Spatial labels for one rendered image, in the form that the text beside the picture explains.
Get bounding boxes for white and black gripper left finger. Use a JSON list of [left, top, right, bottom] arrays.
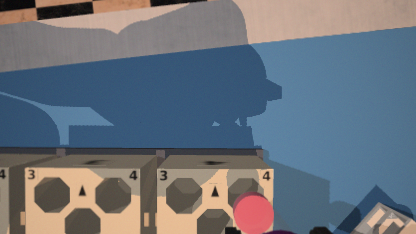
[[225, 227, 242, 234]]

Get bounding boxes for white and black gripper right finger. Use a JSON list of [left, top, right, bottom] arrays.
[[309, 227, 333, 234]]

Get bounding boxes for blue bench mat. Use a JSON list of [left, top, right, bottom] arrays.
[[0, 27, 416, 234]]

